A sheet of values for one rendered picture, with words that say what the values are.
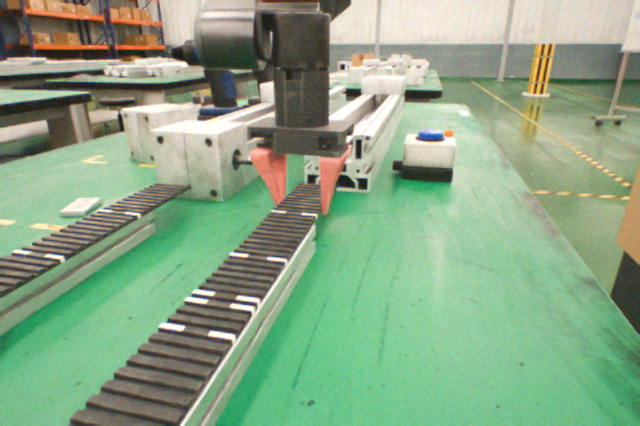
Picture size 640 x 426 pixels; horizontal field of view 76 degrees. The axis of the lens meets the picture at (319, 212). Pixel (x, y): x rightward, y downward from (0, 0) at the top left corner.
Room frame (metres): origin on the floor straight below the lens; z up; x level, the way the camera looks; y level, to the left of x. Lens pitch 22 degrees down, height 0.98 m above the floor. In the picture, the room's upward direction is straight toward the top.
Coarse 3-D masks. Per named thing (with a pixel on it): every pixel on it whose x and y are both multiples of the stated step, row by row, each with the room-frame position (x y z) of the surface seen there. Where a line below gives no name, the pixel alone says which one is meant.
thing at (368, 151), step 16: (368, 96) 1.09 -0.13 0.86; (400, 96) 1.14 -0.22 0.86; (336, 112) 0.80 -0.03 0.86; (352, 112) 0.83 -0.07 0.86; (368, 112) 1.07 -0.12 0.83; (384, 112) 0.80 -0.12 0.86; (400, 112) 1.20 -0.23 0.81; (368, 128) 0.62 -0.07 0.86; (384, 128) 0.75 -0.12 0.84; (352, 144) 0.65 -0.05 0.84; (368, 144) 0.62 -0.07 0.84; (384, 144) 0.76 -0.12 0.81; (352, 160) 0.59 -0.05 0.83; (368, 160) 0.57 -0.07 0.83; (352, 176) 0.58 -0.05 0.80; (368, 176) 0.57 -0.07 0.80
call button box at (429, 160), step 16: (416, 144) 0.63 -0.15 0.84; (432, 144) 0.63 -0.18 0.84; (448, 144) 0.63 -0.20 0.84; (400, 160) 0.68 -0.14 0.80; (416, 160) 0.63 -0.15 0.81; (432, 160) 0.63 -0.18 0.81; (448, 160) 0.62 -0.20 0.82; (416, 176) 0.63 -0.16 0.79; (432, 176) 0.63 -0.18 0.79; (448, 176) 0.62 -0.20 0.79
